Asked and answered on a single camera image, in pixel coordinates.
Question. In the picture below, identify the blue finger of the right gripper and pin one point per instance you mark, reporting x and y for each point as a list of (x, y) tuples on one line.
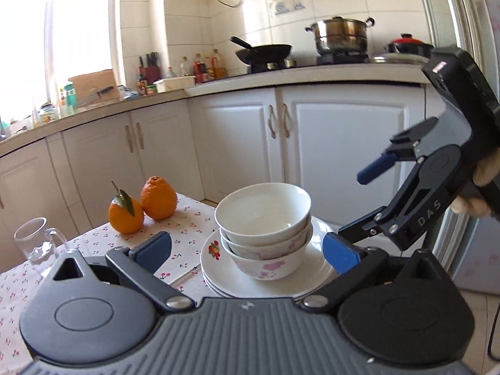
[(361, 229), (375, 169)]

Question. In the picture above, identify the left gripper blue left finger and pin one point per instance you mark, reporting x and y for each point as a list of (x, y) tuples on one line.
[(136, 267)]

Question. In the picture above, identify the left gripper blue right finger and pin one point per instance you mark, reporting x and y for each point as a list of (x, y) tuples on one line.
[(358, 268)]

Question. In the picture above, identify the white plate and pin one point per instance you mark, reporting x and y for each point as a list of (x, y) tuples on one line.
[(279, 279)]

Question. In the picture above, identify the white bowl floral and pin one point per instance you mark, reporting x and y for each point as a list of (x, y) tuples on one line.
[(271, 269)]

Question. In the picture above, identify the white bowl pink flowers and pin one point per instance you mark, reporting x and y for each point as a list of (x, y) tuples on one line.
[(277, 250)]

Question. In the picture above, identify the white kitchen cabinets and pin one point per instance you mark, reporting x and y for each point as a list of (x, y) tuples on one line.
[(317, 137)]

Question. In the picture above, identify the gloved right hand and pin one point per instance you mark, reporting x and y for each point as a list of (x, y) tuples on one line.
[(486, 170)]

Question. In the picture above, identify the orange with leaf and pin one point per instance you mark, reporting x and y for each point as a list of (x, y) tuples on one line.
[(125, 213)]

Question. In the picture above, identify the cherry print tablecloth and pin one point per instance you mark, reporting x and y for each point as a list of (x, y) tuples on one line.
[(189, 228)]

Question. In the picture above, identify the bumpy orange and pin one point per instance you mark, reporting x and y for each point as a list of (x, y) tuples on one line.
[(158, 198)]

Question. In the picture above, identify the red lidded black pot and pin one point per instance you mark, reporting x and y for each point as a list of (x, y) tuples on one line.
[(408, 45)]

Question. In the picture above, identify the glass mug with water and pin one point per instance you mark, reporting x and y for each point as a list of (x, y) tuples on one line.
[(37, 242)]

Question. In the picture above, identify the steel stock pot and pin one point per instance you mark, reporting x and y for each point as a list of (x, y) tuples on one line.
[(340, 34)]

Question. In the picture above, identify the black wok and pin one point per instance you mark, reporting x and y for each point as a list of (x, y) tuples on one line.
[(263, 54)]

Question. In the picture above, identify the white tray on counter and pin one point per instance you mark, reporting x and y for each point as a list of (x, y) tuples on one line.
[(173, 84)]

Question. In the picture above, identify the wooden cutting board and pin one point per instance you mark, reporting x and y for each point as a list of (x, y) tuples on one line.
[(96, 87)]

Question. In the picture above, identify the teal bottle on counter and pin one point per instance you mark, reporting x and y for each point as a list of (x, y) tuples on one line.
[(70, 98)]

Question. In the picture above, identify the red knife block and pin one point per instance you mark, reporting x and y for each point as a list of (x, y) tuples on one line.
[(149, 69)]

